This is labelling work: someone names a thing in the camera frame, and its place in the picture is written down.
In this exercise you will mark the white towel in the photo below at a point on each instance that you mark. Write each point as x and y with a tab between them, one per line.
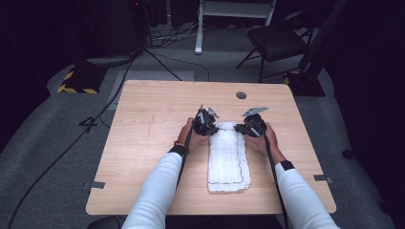
227	159

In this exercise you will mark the small black floor object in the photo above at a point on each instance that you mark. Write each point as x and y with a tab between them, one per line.
347	154

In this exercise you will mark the dark tall equipment stand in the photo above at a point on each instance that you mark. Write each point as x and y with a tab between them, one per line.
111	28

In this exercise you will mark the person's left hand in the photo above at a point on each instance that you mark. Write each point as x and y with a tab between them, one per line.
191	136

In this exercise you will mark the grey tape piece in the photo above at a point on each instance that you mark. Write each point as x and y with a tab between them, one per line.
323	178
95	185

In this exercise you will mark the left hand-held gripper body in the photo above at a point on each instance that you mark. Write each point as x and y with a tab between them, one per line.
203	120

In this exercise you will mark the white metal stand frame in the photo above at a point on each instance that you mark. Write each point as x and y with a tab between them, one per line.
199	35

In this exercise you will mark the grey table grommet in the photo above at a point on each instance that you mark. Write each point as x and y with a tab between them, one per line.
241	95

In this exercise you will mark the person's right hand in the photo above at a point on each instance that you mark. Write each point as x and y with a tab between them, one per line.
267	143

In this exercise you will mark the black slanted stand pole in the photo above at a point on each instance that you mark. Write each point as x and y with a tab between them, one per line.
321	35

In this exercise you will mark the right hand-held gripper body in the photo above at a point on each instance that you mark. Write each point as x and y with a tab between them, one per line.
254	122

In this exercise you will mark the black folding chair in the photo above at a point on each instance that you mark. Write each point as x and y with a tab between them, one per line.
277	41

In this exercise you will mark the black yellow striped base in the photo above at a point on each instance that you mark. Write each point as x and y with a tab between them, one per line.
82	79
305	86

